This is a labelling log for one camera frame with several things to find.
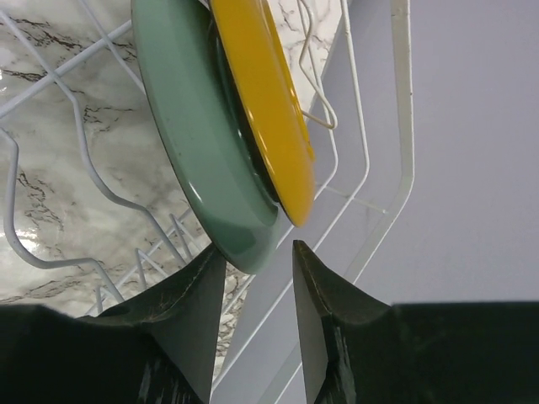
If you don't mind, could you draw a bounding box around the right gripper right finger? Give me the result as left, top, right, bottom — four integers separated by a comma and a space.
292, 240, 538, 403

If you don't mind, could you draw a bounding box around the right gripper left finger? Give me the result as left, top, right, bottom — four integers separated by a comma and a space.
1, 247, 227, 403

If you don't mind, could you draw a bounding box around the plain yellow plate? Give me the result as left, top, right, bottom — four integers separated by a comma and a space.
210, 0, 315, 226

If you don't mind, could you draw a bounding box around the teal plate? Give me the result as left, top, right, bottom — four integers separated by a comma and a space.
131, 1, 280, 274

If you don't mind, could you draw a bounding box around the white wire dish rack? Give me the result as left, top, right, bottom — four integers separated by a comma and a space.
0, 0, 416, 404

